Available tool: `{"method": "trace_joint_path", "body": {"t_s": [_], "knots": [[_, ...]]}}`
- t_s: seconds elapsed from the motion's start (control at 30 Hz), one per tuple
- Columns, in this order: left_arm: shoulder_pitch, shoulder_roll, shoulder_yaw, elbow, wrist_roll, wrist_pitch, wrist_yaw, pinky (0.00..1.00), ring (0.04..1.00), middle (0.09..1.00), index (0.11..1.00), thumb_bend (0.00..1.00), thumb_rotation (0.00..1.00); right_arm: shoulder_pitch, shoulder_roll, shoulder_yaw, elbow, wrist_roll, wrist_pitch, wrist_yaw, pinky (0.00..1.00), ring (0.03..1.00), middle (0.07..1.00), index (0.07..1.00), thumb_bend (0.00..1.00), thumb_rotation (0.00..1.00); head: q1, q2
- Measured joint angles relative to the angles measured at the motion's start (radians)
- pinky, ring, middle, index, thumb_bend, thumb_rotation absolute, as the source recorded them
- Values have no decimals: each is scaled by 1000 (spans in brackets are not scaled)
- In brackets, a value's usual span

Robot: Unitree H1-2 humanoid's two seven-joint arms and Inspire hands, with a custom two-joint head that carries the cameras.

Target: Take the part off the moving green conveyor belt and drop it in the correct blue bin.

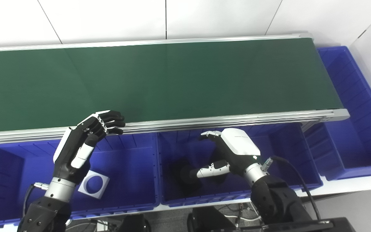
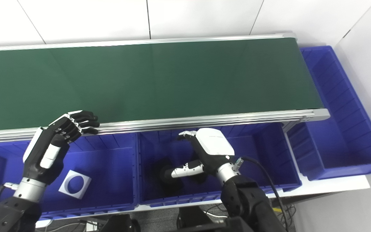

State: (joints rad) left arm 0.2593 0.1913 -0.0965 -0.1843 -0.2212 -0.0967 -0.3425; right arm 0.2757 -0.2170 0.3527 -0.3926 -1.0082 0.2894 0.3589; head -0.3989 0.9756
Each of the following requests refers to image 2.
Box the blue bin with black parts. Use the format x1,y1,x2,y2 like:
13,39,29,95
137,122,302,207

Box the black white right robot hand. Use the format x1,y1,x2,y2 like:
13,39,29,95
165,128,236,182

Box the white square part with hole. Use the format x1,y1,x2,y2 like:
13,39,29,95
58,170,92,199

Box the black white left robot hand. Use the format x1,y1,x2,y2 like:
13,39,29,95
23,110,100,186

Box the green conveyor belt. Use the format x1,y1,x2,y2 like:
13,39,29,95
0,32,331,144
0,37,324,132

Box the tangled floor cables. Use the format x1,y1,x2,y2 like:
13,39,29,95
271,204,297,226

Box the large empty blue bin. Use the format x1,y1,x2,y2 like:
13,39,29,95
287,46,371,181

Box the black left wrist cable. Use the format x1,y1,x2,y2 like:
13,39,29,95
0,182,19,207

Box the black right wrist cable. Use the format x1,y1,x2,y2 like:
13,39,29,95
234,156,289,232

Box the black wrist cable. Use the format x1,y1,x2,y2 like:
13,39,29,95
234,156,289,232
0,182,19,207

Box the black robot torso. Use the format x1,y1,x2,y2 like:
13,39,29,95
100,206,247,232

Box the blue bin with white part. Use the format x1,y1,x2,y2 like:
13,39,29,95
0,133,139,223

